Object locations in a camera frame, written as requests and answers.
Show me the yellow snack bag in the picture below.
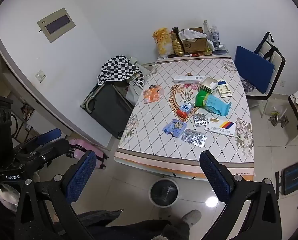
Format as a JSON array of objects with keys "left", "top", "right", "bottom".
[{"left": 152, "top": 27, "right": 173, "bottom": 58}]

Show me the blue cartoon print packet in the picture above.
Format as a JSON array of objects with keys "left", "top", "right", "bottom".
[{"left": 162, "top": 119, "right": 188, "bottom": 138}]

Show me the dark folding cot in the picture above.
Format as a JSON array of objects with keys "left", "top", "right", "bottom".
[{"left": 80, "top": 82, "right": 134, "bottom": 139}]

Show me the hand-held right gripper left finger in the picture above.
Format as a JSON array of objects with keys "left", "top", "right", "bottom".
[{"left": 14, "top": 150, "right": 99, "bottom": 240}]

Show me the black white checkered cloth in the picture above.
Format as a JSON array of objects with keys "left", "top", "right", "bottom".
[{"left": 97, "top": 54, "right": 146, "bottom": 87}]

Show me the person's dark trouser leg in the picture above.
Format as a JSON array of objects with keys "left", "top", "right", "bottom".
[{"left": 75, "top": 209, "right": 190, "bottom": 240}]

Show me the blue label plastic bottle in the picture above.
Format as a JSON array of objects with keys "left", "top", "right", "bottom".
[{"left": 210, "top": 25, "right": 221, "bottom": 48}]

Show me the round dark waste bin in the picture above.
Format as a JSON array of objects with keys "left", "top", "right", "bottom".
[{"left": 149, "top": 178, "right": 179, "bottom": 207}]

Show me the small silver blister pack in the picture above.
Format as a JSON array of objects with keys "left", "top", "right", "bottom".
[{"left": 192, "top": 114, "right": 208, "bottom": 127}]

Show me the white wall switch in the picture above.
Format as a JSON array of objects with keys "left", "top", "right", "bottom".
[{"left": 35, "top": 70, "right": 47, "bottom": 82}]

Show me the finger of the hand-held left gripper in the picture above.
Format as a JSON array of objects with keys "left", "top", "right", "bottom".
[
  {"left": 26, "top": 138, "right": 72, "bottom": 167},
  {"left": 13, "top": 128, "right": 62, "bottom": 155}
]

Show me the white box with coloured stripes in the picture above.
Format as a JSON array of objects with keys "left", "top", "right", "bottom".
[{"left": 204, "top": 117, "right": 237, "bottom": 137}]

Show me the long white toothpaste box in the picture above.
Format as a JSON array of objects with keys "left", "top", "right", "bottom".
[{"left": 173, "top": 75, "right": 205, "bottom": 84}]

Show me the white plastic bag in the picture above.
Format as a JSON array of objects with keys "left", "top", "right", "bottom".
[{"left": 179, "top": 29, "right": 208, "bottom": 40}]

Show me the golden bottle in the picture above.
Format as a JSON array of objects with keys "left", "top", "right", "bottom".
[{"left": 171, "top": 33, "right": 185, "bottom": 57}]

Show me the pink suitcase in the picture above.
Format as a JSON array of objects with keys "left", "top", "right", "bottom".
[{"left": 69, "top": 138, "right": 108, "bottom": 170}]

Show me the table with floral tablecloth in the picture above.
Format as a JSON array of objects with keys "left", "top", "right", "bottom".
[{"left": 114, "top": 54, "right": 255, "bottom": 182}]

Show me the black white chair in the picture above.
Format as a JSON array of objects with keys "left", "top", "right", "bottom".
[{"left": 245, "top": 32, "right": 286, "bottom": 117}]

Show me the yellow blue medicine box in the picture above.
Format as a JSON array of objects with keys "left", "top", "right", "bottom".
[{"left": 217, "top": 79, "right": 233, "bottom": 97}]

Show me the orange clear plastic bag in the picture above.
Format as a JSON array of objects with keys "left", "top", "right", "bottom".
[{"left": 143, "top": 85, "right": 163, "bottom": 105}]

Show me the metal dumbbell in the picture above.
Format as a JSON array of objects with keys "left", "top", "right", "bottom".
[{"left": 269, "top": 115, "right": 289, "bottom": 128}]

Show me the blue wet wipe packet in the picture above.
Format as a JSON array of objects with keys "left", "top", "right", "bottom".
[{"left": 202, "top": 94, "right": 232, "bottom": 117}]

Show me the white green carton box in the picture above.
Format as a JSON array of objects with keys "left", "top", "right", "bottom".
[{"left": 198, "top": 77, "right": 219, "bottom": 93}]

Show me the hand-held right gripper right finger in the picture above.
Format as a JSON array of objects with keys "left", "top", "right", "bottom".
[{"left": 199, "top": 151, "right": 282, "bottom": 240}]

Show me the large silver blister pack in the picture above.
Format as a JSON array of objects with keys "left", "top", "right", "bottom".
[{"left": 181, "top": 129, "right": 208, "bottom": 147}]

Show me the red flat packet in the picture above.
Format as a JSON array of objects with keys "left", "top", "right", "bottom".
[{"left": 189, "top": 50, "right": 213, "bottom": 57}]

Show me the person's grey slipper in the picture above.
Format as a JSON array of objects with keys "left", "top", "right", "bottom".
[{"left": 181, "top": 210, "right": 202, "bottom": 228}]

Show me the clear plastic bottle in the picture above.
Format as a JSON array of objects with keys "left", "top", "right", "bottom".
[{"left": 202, "top": 20, "right": 211, "bottom": 37}]

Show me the beige wall electrical panel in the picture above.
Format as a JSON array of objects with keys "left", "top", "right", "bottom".
[{"left": 37, "top": 8, "right": 76, "bottom": 43}]

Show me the green plastic packet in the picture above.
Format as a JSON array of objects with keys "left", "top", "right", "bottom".
[{"left": 194, "top": 90, "right": 210, "bottom": 108}]

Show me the brown cardboard box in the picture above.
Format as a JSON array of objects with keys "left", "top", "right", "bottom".
[{"left": 179, "top": 27, "right": 209, "bottom": 54}]

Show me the white cloth bag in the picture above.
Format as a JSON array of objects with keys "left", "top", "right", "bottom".
[{"left": 125, "top": 74, "right": 146, "bottom": 105}]

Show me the black blue floor board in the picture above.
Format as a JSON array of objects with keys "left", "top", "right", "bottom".
[{"left": 275, "top": 162, "right": 298, "bottom": 196}]

